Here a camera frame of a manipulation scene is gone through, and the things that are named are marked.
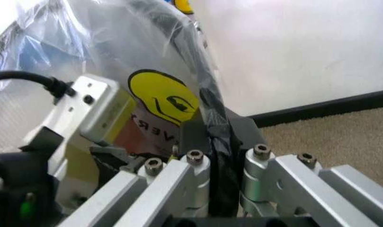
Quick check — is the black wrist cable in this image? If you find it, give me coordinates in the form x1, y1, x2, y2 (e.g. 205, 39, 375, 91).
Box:
0, 70, 77, 105

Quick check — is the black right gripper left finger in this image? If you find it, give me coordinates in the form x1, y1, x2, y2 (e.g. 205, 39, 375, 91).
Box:
56, 122, 213, 227

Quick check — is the black baseboard strip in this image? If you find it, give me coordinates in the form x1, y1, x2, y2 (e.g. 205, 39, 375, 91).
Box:
249, 88, 383, 127

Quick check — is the clear plastic bag yellow smiley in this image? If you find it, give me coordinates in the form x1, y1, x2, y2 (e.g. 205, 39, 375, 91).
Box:
0, 0, 223, 166

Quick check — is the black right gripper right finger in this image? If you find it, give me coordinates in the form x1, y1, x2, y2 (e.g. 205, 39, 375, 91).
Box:
230, 115, 383, 227

